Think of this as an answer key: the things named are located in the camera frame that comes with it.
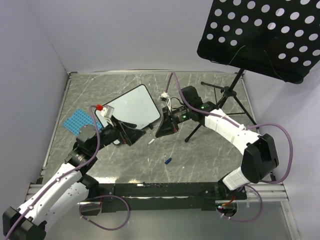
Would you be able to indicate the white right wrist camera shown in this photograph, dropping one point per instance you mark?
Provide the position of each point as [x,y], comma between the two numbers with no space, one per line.
[164,97]

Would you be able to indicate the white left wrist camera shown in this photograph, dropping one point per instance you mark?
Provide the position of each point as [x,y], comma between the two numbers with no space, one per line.
[105,111]

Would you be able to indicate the small black-framed whiteboard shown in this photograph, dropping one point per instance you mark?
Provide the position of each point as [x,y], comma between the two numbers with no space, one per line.
[136,106]

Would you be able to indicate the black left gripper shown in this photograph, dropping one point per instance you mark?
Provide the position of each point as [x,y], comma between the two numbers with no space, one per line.
[126,135]

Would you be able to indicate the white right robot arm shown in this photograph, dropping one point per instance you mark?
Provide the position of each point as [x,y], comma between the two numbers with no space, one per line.
[259,155]

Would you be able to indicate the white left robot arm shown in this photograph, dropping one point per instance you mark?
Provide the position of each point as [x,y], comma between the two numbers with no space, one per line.
[68,186]

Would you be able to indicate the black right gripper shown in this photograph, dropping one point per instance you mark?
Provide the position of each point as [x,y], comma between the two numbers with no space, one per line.
[168,126]

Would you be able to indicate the black perforated music stand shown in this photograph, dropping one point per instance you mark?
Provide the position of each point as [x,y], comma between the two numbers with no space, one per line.
[279,39]

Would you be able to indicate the blue marker cap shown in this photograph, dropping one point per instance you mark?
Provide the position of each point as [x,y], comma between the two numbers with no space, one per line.
[168,161]

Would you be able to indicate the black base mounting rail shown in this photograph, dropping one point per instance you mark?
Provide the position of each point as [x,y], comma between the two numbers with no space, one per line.
[161,196]

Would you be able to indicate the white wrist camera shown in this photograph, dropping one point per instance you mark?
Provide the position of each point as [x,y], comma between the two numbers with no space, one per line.
[105,111]
[164,97]

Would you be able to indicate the blue studded building plate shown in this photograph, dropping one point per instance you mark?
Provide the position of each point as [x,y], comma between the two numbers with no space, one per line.
[78,120]

